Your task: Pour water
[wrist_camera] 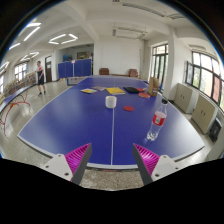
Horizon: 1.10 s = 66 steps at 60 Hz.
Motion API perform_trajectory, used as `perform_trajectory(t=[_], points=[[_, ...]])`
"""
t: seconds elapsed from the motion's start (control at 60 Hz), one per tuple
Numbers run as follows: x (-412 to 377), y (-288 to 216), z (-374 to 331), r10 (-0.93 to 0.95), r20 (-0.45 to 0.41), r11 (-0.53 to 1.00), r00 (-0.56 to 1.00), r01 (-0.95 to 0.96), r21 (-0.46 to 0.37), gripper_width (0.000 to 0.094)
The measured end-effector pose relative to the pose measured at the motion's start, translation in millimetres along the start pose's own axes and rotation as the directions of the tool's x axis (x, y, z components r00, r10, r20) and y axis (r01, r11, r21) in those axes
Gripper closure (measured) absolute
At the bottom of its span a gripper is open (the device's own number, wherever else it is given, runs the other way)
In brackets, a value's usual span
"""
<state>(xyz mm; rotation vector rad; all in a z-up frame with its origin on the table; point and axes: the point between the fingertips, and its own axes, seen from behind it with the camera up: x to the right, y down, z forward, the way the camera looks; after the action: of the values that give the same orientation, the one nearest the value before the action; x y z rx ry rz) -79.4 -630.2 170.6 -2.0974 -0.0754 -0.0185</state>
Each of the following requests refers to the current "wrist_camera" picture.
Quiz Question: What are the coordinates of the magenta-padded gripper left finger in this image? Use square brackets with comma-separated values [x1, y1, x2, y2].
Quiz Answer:
[41, 143, 93, 186]

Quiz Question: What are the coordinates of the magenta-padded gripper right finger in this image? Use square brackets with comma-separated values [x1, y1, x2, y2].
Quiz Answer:
[132, 143, 183, 186]

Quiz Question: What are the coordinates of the clear red-labelled drink bottle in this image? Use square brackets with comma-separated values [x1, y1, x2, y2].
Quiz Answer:
[146, 98, 169, 142]

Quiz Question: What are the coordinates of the white mug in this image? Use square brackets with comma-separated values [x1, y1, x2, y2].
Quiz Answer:
[105, 95, 118, 109]

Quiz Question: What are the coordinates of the beige two-door cabinet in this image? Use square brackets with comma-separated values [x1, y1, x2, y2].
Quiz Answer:
[174, 82, 200, 114]
[191, 94, 219, 135]

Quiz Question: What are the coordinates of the black table tennis paddle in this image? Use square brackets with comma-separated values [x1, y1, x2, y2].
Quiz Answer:
[123, 86, 141, 94]

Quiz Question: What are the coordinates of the black bin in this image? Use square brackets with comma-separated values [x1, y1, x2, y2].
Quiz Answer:
[208, 117, 223, 143]

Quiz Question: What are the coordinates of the brown cardboard box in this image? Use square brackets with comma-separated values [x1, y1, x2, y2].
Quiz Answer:
[147, 76, 161, 97]

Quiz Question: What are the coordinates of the grey thin book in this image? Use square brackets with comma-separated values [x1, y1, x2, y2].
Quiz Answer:
[91, 85, 107, 92]

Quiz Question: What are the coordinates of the yellow book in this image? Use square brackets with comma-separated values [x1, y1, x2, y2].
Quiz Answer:
[105, 86, 126, 96]

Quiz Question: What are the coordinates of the low blue court barrier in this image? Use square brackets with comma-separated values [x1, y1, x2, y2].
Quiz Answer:
[66, 76, 89, 86]

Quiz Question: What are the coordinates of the brown chair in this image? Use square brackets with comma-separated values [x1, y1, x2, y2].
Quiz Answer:
[128, 68, 139, 78]
[98, 67, 110, 76]

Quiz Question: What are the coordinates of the blue table tennis table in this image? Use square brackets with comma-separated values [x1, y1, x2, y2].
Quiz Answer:
[0, 84, 34, 114]

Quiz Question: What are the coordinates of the person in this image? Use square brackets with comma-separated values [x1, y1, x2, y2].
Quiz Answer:
[35, 60, 48, 97]

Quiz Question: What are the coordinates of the blue partition screen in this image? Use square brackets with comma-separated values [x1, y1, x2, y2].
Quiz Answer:
[57, 58, 93, 79]

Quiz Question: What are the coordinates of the dark door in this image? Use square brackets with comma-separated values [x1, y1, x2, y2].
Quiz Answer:
[44, 55, 53, 83]

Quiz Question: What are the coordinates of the tall black-framed window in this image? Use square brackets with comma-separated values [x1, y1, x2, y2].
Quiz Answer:
[151, 43, 169, 91]

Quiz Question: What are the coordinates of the large black-framed window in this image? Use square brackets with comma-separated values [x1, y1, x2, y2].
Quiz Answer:
[184, 51, 224, 111]

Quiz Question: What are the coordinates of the group of ceiling lights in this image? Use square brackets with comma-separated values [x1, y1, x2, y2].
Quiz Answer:
[0, 21, 79, 73]

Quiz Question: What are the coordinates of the ceiling air conditioner unit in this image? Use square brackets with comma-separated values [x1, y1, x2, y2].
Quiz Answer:
[112, 26, 148, 40]

